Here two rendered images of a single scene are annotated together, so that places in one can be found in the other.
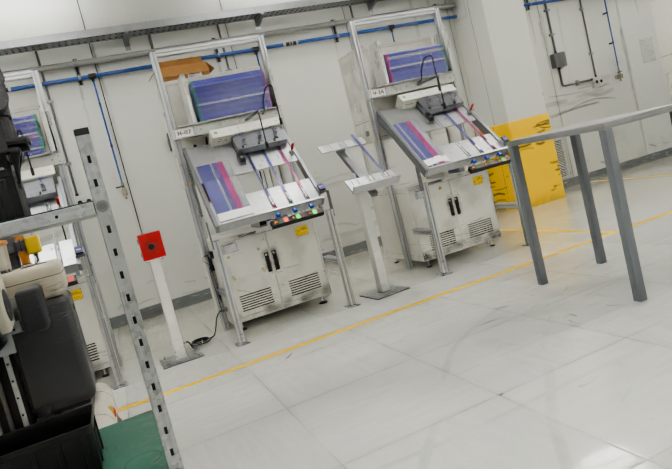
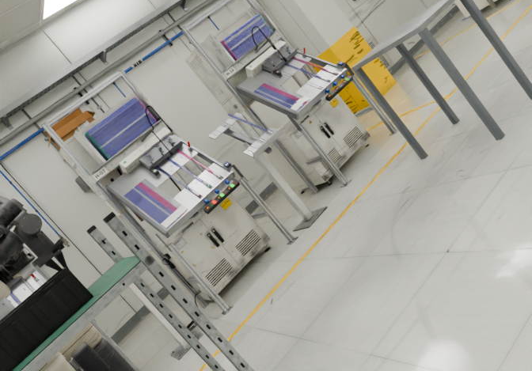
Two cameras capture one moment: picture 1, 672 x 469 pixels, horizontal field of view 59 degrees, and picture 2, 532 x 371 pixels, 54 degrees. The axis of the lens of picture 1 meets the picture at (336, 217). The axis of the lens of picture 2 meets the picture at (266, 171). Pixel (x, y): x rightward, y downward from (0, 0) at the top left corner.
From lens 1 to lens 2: 34 cm
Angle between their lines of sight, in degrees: 6
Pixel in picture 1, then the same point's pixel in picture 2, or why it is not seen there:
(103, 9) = not seen: outside the picture
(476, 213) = (345, 127)
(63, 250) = not seen: hidden behind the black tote
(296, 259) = (233, 227)
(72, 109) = not seen: outside the picture
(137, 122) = (47, 182)
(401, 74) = (241, 50)
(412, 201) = (295, 141)
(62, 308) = (107, 350)
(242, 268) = (196, 255)
